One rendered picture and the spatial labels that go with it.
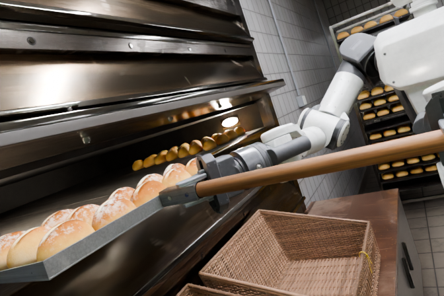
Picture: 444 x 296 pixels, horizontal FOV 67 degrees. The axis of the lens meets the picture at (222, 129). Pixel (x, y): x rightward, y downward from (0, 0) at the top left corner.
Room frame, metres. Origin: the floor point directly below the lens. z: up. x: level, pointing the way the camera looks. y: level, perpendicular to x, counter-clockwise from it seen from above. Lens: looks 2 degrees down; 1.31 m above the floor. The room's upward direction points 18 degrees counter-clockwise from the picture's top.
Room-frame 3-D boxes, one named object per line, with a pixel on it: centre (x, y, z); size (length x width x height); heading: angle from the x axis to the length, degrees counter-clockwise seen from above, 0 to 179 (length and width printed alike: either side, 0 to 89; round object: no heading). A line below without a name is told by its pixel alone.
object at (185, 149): (2.06, 0.22, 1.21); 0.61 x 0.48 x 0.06; 60
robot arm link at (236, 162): (0.71, 0.01, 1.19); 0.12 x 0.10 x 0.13; 116
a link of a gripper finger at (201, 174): (0.67, 0.09, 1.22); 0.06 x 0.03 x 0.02; 116
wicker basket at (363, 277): (1.22, -0.11, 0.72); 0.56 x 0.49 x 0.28; 150
